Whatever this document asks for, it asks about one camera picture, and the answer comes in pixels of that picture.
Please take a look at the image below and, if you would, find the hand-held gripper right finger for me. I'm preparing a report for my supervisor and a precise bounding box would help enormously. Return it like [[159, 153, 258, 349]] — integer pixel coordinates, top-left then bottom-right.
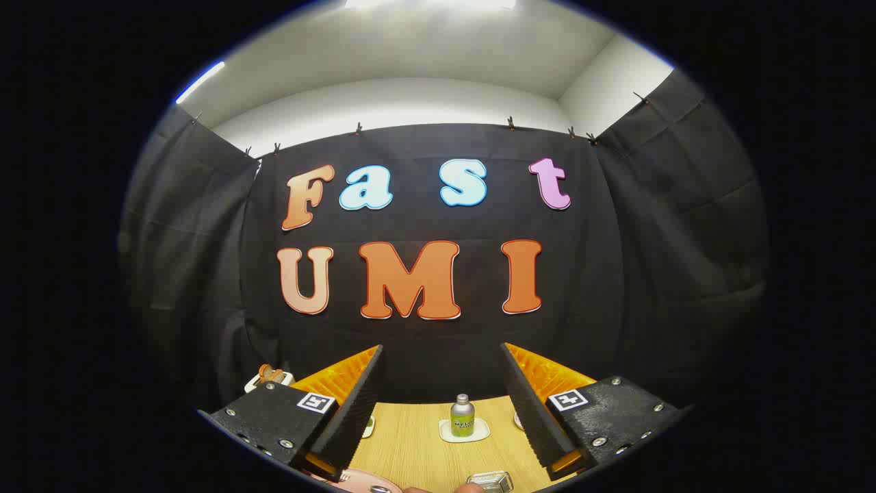
[[500, 342, 692, 481]]

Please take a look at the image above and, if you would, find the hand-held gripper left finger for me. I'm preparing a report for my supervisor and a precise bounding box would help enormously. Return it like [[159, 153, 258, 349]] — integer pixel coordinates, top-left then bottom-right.
[[197, 344, 384, 483]]

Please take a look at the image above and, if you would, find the white square coaster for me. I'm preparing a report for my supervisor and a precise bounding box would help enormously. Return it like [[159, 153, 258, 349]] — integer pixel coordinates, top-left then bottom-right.
[[439, 418, 491, 444]]

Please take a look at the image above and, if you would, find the pink round plate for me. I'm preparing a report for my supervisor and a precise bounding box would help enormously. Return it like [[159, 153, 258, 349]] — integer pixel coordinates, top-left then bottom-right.
[[327, 470, 403, 493]]

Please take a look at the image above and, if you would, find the green label metal bottle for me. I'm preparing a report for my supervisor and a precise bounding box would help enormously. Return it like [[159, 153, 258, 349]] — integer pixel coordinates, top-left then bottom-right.
[[450, 394, 476, 438]]

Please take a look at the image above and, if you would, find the black backdrop cloth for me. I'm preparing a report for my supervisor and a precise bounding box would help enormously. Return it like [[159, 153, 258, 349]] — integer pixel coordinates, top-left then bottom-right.
[[118, 68, 771, 439]]

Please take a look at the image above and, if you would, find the white toaster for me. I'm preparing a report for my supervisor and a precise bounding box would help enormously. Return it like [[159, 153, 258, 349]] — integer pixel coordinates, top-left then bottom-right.
[[244, 370, 295, 394]]

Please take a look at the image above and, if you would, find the metal wire basket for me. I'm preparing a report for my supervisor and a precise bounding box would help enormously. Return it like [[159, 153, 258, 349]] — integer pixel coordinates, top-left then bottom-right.
[[467, 470, 515, 493]]

